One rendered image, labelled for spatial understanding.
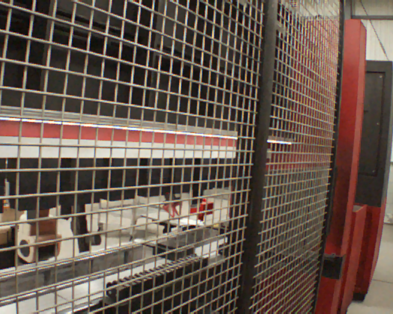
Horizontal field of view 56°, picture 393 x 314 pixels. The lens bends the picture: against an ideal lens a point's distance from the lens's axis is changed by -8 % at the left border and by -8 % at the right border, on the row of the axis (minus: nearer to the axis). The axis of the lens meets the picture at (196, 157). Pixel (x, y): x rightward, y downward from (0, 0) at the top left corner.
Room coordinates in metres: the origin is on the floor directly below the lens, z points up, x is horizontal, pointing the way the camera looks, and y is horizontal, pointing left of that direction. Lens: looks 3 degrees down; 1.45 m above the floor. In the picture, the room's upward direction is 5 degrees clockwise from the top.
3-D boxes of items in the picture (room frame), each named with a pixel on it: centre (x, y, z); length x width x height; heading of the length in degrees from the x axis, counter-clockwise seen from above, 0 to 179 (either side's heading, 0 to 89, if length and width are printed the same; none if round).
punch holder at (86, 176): (1.38, 0.41, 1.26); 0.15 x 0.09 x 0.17; 147
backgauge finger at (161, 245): (1.53, 0.12, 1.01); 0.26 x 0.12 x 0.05; 57
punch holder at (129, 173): (1.55, 0.30, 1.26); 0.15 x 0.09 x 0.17; 147
